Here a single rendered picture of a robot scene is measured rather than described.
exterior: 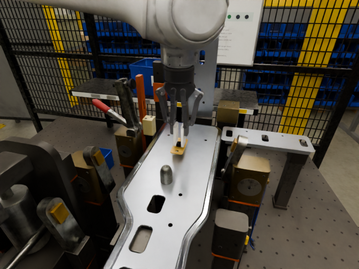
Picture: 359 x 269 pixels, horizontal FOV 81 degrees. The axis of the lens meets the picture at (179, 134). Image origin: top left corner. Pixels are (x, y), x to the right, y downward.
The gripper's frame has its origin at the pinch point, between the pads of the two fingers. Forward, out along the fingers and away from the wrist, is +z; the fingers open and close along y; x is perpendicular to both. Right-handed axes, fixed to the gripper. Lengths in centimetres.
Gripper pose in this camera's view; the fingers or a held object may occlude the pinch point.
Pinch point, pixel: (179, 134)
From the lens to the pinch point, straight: 62.5
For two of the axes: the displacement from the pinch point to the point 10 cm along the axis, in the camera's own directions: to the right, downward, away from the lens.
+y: 9.7, 1.3, -2.1
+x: 2.5, -5.1, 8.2
